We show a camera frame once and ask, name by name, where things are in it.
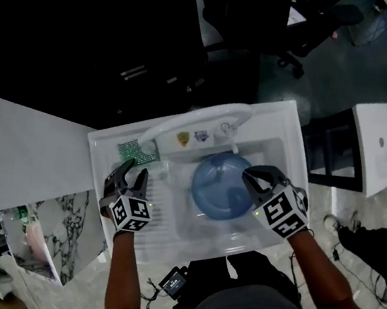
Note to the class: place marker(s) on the white curved faucet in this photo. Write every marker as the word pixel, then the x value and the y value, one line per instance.
pixel 199 115

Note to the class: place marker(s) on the green scrubber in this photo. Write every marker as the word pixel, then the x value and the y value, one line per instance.
pixel 133 152

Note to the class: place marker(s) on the green bottle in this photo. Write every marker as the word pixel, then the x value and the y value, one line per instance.
pixel 21 214

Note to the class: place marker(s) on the small white sink basin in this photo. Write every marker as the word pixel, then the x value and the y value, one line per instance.
pixel 382 155

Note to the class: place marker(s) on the black frame stand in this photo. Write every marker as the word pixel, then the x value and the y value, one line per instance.
pixel 336 152

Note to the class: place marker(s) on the person's right forearm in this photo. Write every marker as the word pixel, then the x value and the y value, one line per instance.
pixel 319 275

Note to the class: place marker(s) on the black desk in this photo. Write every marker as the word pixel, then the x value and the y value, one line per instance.
pixel 88 35

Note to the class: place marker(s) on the marble pattern panel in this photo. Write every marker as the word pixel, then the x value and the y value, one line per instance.
pixel 68 232

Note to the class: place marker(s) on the person's black waist pouch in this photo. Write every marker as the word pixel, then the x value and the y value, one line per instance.
pixel 233 280

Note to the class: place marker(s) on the blue plate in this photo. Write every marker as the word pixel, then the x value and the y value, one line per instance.
pixel 217 185

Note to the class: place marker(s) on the yellow sticker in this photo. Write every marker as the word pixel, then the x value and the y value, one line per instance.
pixel 183 138

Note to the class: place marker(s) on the person's left forearm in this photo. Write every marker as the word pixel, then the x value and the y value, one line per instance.
pixel 124 276

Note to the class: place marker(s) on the black device with screen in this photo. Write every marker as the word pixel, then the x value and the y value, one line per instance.
pixel 173 283

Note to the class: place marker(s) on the blue sticker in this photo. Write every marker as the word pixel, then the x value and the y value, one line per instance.
pixel 201 136

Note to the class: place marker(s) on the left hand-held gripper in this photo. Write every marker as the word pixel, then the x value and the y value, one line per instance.
pixel 128 212

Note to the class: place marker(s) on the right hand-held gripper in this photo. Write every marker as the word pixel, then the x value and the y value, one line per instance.
pixel 285 211

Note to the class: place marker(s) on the black office chair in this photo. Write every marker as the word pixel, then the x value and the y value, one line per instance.
pixel 270 14

